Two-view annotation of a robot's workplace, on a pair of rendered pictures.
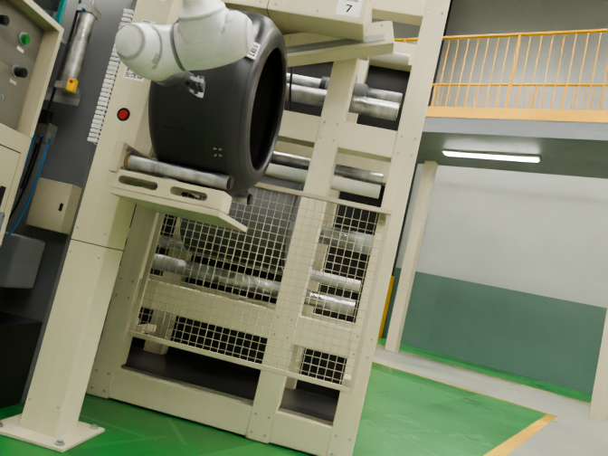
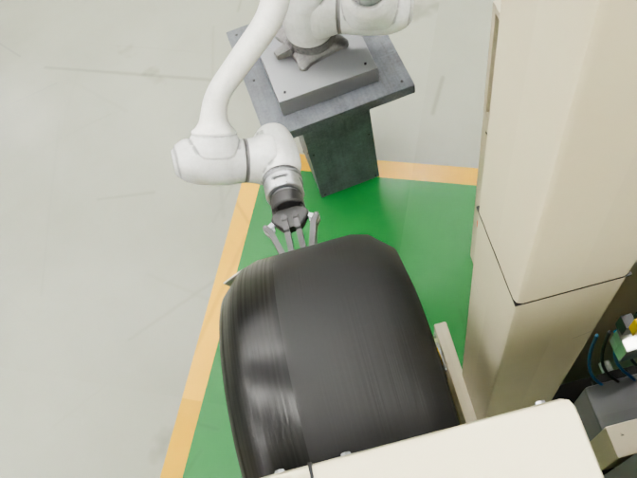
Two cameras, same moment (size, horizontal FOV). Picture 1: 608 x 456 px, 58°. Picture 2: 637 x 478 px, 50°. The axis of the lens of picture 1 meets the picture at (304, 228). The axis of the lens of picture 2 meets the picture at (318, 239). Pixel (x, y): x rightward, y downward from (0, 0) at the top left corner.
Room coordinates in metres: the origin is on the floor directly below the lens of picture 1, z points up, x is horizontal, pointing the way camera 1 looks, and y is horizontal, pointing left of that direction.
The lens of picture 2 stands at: (2.12, 0.39, 2.39)
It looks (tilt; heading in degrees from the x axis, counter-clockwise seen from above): 62 degrees down; 176
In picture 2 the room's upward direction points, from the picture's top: 19 degrees counter-clockwise
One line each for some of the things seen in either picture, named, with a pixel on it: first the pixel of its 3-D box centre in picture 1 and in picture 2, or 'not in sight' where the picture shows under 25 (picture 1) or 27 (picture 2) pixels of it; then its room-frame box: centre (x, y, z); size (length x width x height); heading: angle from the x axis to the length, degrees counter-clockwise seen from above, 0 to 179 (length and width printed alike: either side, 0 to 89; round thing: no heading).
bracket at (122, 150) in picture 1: (143, 171); (466, 416); (1.86, 0.58, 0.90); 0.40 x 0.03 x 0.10; 172
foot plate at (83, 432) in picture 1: (48, 426); not in sight; (1.85, 0.66, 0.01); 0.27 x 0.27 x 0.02; 82
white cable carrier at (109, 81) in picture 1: (115, 77); not in sight; (1.83, 0.75, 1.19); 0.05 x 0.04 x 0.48; 172
